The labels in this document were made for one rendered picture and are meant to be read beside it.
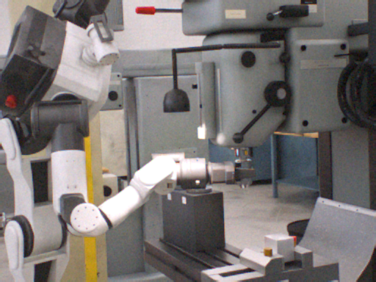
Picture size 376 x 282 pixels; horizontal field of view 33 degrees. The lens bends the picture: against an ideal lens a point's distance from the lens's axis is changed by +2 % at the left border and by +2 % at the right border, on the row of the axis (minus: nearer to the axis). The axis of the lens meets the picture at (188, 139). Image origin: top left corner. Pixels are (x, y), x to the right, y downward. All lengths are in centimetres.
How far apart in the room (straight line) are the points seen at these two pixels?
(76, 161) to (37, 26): 43
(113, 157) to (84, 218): 855
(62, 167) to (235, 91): 50
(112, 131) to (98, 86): 833
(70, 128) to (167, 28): 982
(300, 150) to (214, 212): 696
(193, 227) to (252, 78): 62
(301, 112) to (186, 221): 61
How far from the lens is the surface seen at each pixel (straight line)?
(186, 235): 216
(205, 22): 172
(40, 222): 217
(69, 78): 184
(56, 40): 190
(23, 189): 218
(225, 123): 172
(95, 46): 184
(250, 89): 171
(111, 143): 1021
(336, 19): 186
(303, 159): 902
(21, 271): 220
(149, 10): 180
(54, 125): 176
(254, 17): 170
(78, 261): 352
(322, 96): 181
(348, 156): 204
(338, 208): 208
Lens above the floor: 149
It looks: 5 degrees down
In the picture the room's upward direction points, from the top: 3 degrees counter-clockwise
